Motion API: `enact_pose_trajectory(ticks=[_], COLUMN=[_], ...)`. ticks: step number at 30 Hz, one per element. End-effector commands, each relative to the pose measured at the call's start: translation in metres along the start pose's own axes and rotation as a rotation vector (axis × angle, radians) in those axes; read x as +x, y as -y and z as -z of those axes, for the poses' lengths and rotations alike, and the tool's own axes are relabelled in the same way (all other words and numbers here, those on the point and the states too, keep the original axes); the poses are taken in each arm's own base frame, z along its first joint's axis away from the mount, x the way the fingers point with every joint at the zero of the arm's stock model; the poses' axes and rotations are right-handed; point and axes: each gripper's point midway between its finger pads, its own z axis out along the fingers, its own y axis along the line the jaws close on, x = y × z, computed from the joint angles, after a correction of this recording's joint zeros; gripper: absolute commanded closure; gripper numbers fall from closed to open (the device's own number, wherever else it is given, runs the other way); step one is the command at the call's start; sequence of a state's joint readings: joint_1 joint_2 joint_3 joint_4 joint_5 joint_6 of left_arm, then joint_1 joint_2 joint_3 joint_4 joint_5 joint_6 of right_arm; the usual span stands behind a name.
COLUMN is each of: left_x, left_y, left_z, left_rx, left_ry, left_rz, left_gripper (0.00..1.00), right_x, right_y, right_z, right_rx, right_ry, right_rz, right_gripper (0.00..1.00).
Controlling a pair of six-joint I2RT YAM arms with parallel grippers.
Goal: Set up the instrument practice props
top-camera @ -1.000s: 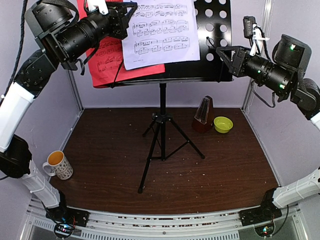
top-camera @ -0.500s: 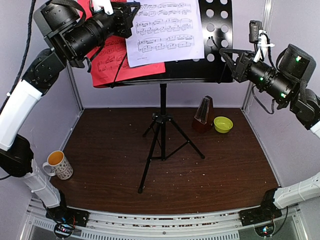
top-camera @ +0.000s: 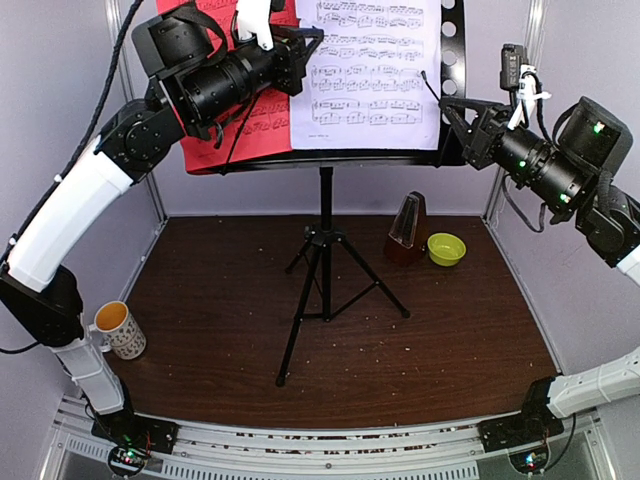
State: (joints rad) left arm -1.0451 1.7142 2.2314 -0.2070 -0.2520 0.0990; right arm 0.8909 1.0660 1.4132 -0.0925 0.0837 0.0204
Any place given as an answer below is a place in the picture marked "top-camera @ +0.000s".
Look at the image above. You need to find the white sheet music page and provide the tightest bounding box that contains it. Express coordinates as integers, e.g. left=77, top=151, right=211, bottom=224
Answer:
left=291, top=0, right=442, bottom=150

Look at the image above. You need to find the red sheet music page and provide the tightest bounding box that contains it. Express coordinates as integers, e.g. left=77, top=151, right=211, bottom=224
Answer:
left=155, top=0, right=299, bottom=175

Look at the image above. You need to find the black music stand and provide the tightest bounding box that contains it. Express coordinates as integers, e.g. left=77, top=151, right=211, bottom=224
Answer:
left=187, top=0, right=469, bottom=387

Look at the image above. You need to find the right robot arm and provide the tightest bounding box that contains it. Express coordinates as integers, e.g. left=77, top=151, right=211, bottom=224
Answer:
left=439, top=96, right=639, bottom=442

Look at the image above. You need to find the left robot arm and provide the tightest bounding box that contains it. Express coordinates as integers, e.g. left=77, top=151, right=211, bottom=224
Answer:
left=1, top=1, right=324, bottom=444

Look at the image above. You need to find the yellow-green bowl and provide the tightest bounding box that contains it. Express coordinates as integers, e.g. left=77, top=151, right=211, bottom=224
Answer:
left=427, top=232, right=467, bottom=267

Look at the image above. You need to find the brown wooden metronome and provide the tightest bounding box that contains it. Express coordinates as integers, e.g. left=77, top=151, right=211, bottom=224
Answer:
left=383, top=191, right=429, bottom=267

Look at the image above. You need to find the patterned white mug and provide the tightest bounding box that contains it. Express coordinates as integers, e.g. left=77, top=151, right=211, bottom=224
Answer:
left=88, top=301, right=147, bottom=360

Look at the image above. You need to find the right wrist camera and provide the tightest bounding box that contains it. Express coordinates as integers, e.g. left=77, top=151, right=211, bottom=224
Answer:
left=500, top=43, right=551, bottom=130

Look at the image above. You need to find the left aluminium corner post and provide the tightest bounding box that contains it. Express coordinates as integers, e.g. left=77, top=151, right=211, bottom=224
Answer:
left=105, top=0, right=169, bottom=224

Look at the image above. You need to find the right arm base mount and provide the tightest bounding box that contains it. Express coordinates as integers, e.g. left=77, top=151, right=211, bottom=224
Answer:
left=478, top=377, right=564, bottom=476

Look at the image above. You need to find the aluminium front frame rail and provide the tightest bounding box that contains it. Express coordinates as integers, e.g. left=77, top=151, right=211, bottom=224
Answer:
left=49, top=394, right=606, bottom=480

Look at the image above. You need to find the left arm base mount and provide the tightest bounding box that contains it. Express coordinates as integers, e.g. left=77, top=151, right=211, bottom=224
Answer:
left=86, top=400, right=179, bottom=479

